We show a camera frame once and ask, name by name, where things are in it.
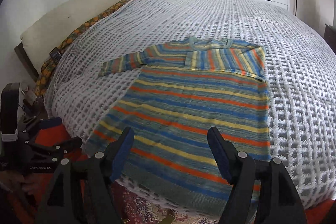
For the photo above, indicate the orange red clothing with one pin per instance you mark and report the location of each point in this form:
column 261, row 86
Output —
column 24, row 205

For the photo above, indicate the cream headboard cushion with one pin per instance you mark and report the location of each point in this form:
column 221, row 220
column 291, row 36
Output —
column 52, row 28

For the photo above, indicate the red patterned rug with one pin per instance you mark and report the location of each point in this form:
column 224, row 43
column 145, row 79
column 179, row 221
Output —
column 136, row 209

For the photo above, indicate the black smartphone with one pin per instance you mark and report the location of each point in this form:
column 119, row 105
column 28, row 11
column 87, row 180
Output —
column 55, row 54

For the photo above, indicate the orange floral green sheet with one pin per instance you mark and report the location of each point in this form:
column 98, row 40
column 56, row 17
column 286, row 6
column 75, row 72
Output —
column 49, row 66

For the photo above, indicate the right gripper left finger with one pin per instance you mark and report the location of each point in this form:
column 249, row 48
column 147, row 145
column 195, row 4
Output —
column 63, row 201

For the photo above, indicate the white grey woven bedspread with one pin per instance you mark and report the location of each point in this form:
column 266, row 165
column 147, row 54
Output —
column 299, row 71

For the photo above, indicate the dark wooden nightstand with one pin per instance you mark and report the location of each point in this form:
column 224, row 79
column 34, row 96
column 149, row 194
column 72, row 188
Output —
column 330, row 37

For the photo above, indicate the person left hand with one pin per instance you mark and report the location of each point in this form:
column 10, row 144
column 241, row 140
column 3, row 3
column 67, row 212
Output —
column 31, row 184

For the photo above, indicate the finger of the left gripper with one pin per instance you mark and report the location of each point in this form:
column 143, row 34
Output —
column 69, row 145

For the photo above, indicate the striped knit sweater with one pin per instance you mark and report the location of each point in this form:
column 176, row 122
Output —
column 183, row 89

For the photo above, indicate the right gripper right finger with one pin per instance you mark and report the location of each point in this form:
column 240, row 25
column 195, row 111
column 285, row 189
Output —
column 278, row 202

